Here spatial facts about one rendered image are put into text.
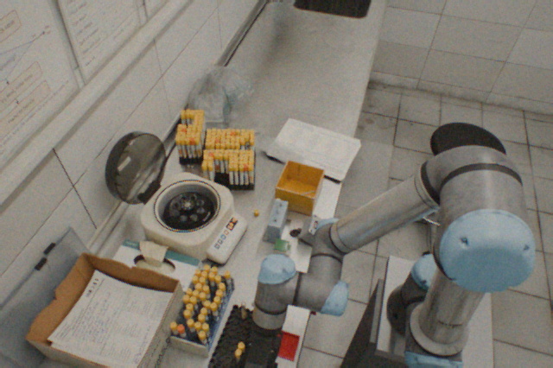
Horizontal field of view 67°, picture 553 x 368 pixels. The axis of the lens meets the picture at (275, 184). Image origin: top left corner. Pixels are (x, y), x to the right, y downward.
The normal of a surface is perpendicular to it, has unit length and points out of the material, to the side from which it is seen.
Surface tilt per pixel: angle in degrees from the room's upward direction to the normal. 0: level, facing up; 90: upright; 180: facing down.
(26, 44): 93
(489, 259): 83
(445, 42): 90
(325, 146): 1
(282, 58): 0
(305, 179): 90
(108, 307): 2
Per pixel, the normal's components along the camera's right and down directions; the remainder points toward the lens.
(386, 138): 0.02, -0.65
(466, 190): -0.64, -0.60
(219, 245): 0.40, -0.44
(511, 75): -0.29, 0.73
